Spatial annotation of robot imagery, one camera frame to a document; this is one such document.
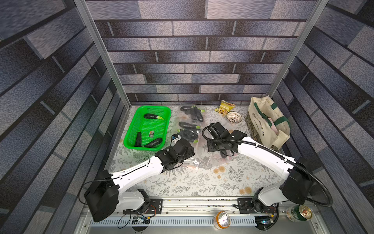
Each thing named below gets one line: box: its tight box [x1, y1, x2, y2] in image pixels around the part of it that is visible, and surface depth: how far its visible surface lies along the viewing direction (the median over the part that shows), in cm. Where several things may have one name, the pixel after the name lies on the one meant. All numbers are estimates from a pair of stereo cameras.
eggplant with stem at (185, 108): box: [180, 105, 194, 112], surface depth 117 cm
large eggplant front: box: [193, 105, 204, 123], surface depth 112 cm
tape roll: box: [213, 210, 231, 230], surface depth 63 cm
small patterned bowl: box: [226, 111, 243, 124], surface depth 112 cm
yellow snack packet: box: [214, 99, 237, 116], surface depth 116 cm
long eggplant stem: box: [190, 105, 198, 122], surface depth 112 cm
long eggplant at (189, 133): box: [177, 128, 200, 139], surface depth 99 cm
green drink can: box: [285, 204, 313, 222], surface depth 66 cm
